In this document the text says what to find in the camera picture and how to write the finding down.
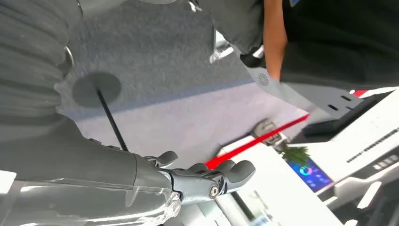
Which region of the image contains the grey metal device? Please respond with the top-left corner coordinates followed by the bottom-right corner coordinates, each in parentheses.
top-left (250, 118), bottom-right (289, 151)

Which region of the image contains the black stanchion pole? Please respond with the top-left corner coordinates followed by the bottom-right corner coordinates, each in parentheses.
top-left (96, 89), bottom-right (129, 153)

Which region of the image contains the blue display screen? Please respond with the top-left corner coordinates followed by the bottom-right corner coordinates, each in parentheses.
top-left (287, 157), bottom-right (334, 194)

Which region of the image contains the white counter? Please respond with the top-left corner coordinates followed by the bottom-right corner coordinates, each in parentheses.
top-left (199, 136), bottom-right (345, 226)

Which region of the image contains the red floor tape line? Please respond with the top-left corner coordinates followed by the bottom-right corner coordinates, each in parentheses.
top-left (205, 113), bottom-right (310, 170)

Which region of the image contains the small green plant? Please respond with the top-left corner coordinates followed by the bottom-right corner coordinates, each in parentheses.
top-left (281, 145), bottom-right (311, 167)

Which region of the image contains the white machine with slots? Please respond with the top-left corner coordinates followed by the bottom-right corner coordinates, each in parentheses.
top-left (291, 87), bottom-right (399, 200)

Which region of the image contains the black round stanchion base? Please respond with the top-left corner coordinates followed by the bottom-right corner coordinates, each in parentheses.
top-left (72, 72), bottom-right (122, 109)

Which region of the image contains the person in black shirt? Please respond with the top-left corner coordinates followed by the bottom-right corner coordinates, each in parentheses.
top-left (188, 0), bottom-right (399, 91)

